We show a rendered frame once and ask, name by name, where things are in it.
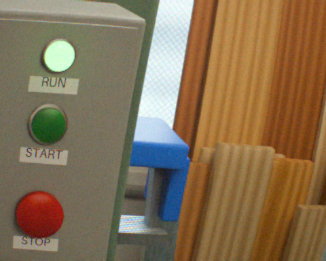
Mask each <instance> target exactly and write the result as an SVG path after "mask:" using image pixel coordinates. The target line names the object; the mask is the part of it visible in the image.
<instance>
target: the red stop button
mask: <svg viewBox="0 0 326 261"><path fill-rule="evenodd" d="M16 217H17V220H18V223H19V225H20V227H21V229H22V230H23V231H24V232H26V233H27V234H28V235H30V236H32V237H36V238H40V239H42V238H45V237H49V236H52V235H53V234H54V233H55V234H56V232H57V231H58V230H59V229H60V228H61V226H62V223H63V219H64V211H63V209H62V206H61V204H60V203H59V202H58V200H57V199H56V198H55V197H54V196H53V195H52V194H50V193H49V192H44V191H36V192H31V193H29V194H26V196H24V197H23V198H22V199H21V201H20V202H19V204H18V207H17V209H16Z"/></svg>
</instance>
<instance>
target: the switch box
mask: <svg viewBox="0 0 326 261"><path fill-rule="evenodd" d="M145 26H146V23H145V19H143V18H141V17H139V16H137V15H136V14H133V13H132V12H129V11H128V10H127V9H125V8H122V7H121V6H120V5H117V4H115V3H104V2H102V3H100V2H95V1H93V2H91V1H78V0H76V1H74V0H0V261H106V257H107V248H108V244H109V235H110V231H111V221H112V217H113V207H114V203H115V196H116V194H115V193H116V188H117V182H118V177H119V174H120V163H121V159H122V151H123V147H124V140H125V136H126V129H127V125H128V118H129V113H130V106H131V102H132V95H133V90H134V84H135V80H136V75H137V69H138V64H139V57H140V54H141V47H142V43H143V37H144V32H145ZM56 38H63V39H68V40H69V41H71V43H72V44H73V45H74V47H75V49H76V57H75V61H74V63H73V65H72V66H71V67H70V68H69V69H67V70H66V71H65V72H62V73H53V72H50V71H49V70H47V69H46V67H45V66H44V64H43V61H42V57H41V56H42V54H43V50H44V48H45V47H46V45H47V44H48V43H49V42H50V41H52V40H53V39H56ZM30 76H36V77H39V76H42V77H60V78H67V79H69V78H74V79H79V85H78V88H77V94H61V93H53V92H52V93H46V92H28V88H29V80H30ZM45 103H53V104H55V105H58V106H59V107H61V108H62V109H63V111H64V112H65V113H66V115H67V122H68V123H67V131H66V133H65V135H64V136H63V138H62V139H61V140H59V141H58V142H56V143H54V144H52V145H42V144H40V143H38V142H36V141H35V140H34V138H33V137H32V136H31V135H30V131H29V118H30V117H31V114H32V113H33V111H34V110H35V109H36V108H37V107H38V106H40V105H42V104H45ZM21 147H31V148H41V149H52V150H68V151H69V153H68V157H67V165H56V164H45V163H34V162H20V149H21ZM36 191H44V192H49V193H50V194H52V195H53V196H54V197H55V198H56V199H57V200H58V202H59V203H60V204H61V206H62V209H63V211H64V219H63V223H62V226H61V228H60V229H59V230H58V231H57V232H56V234H55V233H54V234H53V235H52V236H49V237H45V238H49V239H58V251H44V250H34V249H17V248H13V240H14V236H19V237H32V236H30V235H28V234H27V233H26V232H24V231H23V230H22V229H21V227H20V225H19V223H18V220H17V217H16V209H17V207H18V204H19V202H20V201H21V199H22V198H23V197H24V196H26V194H29V193H31V192H36Z"/></svg>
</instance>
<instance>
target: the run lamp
mask: <svg viewBox="0 0 326 261"><path fill-rule="evenodd" d="M41 57H42V61H43V64H44V66H45V67H46V69H47V70H49V71H50V72H53V73H62V72H65V71H66V70H67V69H69V68H70V67H71V66H72V65H73V63H74V61H75V57H76V49H75V47H74V45H73V44H72V43H71V41H69V40H68V39H63V38H56V39H53V40H52V41H50V42H49V43H48V44H47V45H46V47H45V48H44V50H43V54H42V56H41Z"/></svg>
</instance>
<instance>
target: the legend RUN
mask: <svg viewBox="0 0 326 261"><path fill-rule="evenodd" d="M78 85H79V79H74V78H69V79H67V78H60V77H42V76H39V77H36V76H30V80H29V88H28V92H46V93H52V92H53V93H61V94H77V88H78Z"/></svg>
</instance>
